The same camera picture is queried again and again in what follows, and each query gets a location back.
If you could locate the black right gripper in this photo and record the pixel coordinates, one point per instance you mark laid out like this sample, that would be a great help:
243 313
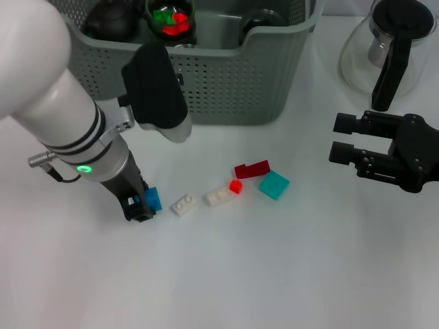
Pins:
416 154

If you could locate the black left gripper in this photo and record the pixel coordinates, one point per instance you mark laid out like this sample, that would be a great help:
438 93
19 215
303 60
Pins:
121 190

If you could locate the blue toy brick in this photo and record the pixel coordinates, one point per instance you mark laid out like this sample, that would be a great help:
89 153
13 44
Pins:
153 199

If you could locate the white toy brick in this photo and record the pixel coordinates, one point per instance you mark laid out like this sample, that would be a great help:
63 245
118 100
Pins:
217 197
185 205

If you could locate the glass teacup black holder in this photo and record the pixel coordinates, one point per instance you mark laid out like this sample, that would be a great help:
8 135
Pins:
260 22
186 45
192 31

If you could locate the red wedge toy brick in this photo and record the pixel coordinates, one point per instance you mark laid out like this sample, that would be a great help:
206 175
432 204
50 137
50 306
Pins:
175 30

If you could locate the green toy brick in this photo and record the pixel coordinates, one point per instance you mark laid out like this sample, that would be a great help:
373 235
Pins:
159 16
169 18

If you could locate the small red toy brick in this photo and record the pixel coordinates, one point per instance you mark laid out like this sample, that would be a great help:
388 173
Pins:
181 18
236 186

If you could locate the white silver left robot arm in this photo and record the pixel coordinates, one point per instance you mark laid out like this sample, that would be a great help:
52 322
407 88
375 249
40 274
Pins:
41 85

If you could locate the grey perforated storage bin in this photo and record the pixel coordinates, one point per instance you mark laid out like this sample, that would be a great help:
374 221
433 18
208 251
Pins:
240 85

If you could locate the teal square toy brick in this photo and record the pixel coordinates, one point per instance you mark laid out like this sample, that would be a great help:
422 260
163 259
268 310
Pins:
274 185

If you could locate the dark red toy brick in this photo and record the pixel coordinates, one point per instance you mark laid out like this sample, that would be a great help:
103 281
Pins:
250 170

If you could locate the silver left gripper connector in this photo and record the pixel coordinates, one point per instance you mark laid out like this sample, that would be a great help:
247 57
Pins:
41 159

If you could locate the dark clay teapot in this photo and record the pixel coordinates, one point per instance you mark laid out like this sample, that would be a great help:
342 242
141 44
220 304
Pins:
109 22

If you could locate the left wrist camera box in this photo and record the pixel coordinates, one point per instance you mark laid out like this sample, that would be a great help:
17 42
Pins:
154 89

